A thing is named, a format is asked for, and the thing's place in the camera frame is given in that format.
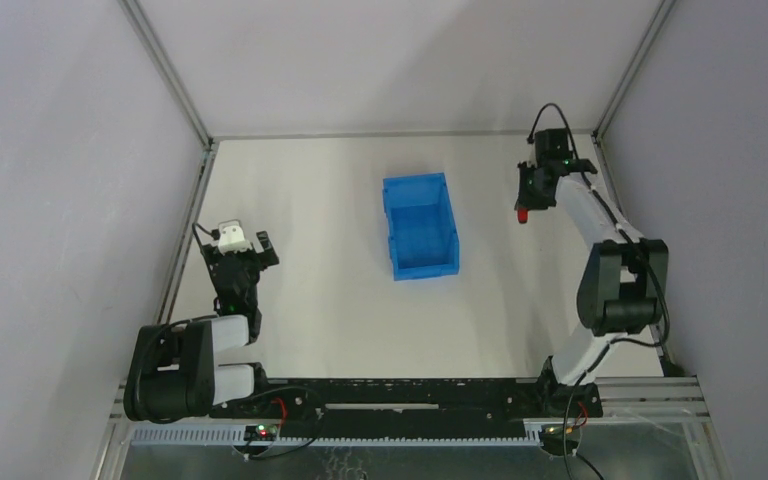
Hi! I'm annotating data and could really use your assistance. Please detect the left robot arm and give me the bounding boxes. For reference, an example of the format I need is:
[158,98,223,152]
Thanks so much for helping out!
[123,224,279,424]

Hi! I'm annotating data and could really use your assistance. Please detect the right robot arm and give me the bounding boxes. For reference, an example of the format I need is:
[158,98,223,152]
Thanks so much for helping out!
[515,128,669,399]

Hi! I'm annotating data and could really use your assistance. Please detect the blue plastic bin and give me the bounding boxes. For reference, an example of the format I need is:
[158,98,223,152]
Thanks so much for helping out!
[382,172,460,281]

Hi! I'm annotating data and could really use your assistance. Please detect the small electronics board with leds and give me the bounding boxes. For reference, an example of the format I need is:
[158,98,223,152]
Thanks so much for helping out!
[243,424,280,443]

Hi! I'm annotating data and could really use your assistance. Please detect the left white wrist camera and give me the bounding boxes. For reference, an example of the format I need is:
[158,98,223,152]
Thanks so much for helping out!
[217,220,253,254]

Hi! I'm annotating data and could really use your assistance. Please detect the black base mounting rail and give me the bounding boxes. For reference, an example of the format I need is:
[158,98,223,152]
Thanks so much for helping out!
[209,378,604,441]

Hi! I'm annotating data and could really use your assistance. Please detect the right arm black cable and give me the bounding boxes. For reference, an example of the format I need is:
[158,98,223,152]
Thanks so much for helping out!
[526,103,671,480]

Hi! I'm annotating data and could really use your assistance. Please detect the aluminium frame front beam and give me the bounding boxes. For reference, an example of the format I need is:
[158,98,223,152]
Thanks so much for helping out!
[109,377,710,447]

